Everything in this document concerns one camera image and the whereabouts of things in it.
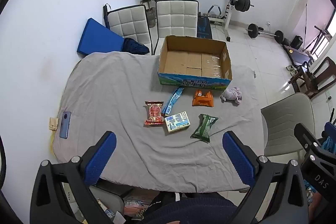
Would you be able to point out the short barbell with black plates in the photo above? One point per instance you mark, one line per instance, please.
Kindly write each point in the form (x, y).
(265, 33)

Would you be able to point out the dark blue cloth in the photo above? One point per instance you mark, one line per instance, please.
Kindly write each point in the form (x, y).
(135, 47)

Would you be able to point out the pair of white shoes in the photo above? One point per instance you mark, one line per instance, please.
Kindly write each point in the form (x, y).
(292, 69)

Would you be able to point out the blue foam mat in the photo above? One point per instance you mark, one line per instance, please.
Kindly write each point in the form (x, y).
(97, 37)

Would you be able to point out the long blue snack packet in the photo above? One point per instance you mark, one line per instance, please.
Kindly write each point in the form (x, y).
(172, 102)

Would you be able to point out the black speaker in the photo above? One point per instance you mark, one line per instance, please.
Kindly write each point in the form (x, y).
(297, 42)

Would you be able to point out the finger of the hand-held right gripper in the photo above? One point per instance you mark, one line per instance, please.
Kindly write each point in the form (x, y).
(331, 129)
(311, 138)

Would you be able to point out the person's right forearm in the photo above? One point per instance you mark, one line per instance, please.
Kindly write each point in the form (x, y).
(316, 201)

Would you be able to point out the orange snack packet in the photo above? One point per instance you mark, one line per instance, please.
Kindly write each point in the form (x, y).
(202, 100)

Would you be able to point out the black sticks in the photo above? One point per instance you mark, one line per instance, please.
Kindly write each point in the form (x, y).
(332, 116)

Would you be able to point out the purple cloth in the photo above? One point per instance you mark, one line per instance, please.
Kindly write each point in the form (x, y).
(232, 95)

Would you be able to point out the black and blue weight bench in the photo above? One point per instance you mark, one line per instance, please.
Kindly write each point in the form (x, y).
(204, 27)

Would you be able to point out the grey ab trainer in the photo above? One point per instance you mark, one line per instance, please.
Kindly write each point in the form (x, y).
(215, 12)

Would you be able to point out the pink plastic bag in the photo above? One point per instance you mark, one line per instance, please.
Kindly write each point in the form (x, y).
(137, 208)

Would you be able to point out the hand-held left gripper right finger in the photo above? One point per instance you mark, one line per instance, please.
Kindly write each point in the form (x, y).
(239, 159)

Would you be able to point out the white barbell rack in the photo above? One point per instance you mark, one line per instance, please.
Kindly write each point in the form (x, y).
(231, 11)

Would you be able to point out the grey plastic jug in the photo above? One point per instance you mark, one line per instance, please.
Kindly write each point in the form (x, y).
(151, 16)

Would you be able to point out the window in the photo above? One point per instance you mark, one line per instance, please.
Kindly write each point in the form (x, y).
(326, 35)

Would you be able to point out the cardboard box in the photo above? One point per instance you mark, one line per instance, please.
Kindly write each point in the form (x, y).
(194, 61)

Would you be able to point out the dark green snack packet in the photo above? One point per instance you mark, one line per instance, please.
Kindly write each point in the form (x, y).
(204, 128)

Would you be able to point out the blue plastic bag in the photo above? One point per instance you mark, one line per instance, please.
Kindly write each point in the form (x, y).
(330, 145)

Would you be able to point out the white and green tissue pack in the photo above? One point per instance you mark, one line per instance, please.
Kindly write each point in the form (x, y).
(177, 122)

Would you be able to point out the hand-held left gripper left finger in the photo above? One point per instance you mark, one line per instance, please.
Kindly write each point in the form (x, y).
(101, 158)

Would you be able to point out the person's dark clothing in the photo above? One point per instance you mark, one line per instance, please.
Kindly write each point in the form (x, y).
(189, 209)

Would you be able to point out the beige plastic chair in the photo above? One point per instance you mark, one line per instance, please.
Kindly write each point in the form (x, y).
(286, 119)

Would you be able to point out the dark wooden chair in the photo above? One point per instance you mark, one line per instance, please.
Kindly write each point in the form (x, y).
(324, 74)

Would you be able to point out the black metal stand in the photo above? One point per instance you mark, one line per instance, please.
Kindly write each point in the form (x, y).
(319, 39)

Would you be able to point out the white quilted chair black frame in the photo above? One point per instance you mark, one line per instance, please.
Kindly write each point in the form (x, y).
(128, 23)

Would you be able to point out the red snack packet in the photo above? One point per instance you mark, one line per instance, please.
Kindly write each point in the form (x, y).
(154, 112)

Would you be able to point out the grey table cloth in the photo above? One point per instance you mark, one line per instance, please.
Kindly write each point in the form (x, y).
(118, 87)

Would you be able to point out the tan paper tag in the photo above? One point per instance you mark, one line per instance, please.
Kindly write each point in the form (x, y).
(53, 123)

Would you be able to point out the blue smartphone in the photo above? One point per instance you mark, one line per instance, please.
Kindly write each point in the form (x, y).
(65, 125)

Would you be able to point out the black treadmill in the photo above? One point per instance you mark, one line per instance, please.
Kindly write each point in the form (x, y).
(298, 54)

